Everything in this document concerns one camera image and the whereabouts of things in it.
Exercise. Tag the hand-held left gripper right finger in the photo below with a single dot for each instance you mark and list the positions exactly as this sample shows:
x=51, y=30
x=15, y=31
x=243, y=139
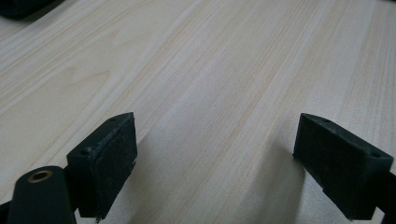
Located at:
x=339, y=168

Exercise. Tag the black glove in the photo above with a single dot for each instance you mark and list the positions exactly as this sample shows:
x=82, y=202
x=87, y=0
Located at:
x=21, y=7

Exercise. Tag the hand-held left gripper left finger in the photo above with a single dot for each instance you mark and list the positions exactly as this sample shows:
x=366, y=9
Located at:
x=106, y=168

